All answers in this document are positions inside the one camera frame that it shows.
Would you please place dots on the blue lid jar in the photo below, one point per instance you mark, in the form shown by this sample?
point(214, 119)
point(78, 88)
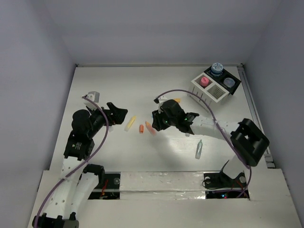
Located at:
point(216, 69)

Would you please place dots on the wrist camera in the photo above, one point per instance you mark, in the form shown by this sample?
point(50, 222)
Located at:
point(161, 99)
point(93, 96)

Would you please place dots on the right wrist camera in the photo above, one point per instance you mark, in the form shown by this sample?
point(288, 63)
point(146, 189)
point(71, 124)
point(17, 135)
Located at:
point(161, 99)

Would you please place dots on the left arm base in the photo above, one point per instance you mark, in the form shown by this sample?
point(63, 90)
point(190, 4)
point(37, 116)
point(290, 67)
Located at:
point(109, 190)

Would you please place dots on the black and white organizer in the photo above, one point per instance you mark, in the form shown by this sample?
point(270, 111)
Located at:
point(216, 93)

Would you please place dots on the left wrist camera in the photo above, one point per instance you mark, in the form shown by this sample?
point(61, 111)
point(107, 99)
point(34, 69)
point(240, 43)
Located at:
point(93, 96)

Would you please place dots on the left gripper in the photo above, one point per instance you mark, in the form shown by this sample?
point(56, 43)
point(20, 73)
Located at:
point(113, 118)

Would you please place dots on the yellow marker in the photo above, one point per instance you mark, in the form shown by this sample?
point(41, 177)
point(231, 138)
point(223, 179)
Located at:
point(130, 123)

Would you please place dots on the clear jar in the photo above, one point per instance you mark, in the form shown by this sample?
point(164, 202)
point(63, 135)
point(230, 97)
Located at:
point(229, 82)

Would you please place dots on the orange marker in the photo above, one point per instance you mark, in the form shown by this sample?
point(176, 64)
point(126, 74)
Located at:
point(149, 127)

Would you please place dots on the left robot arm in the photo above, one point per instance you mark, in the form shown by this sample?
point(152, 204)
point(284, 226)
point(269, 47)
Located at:
point(78, 178)

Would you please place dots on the foil tape strip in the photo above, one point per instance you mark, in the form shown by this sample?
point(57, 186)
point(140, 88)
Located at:
point(176, 185)

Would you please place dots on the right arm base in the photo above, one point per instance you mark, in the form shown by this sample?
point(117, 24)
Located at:
point(227, 183)

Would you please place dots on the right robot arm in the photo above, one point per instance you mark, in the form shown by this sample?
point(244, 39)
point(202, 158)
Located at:
point(246, 139)

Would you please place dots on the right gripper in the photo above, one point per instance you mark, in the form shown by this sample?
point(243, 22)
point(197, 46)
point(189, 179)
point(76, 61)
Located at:
point(157, 122)

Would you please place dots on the green marker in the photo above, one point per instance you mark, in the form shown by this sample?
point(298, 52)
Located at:
point(198, 150)

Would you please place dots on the pink cap bottle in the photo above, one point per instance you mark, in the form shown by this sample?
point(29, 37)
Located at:
point(204, 82)

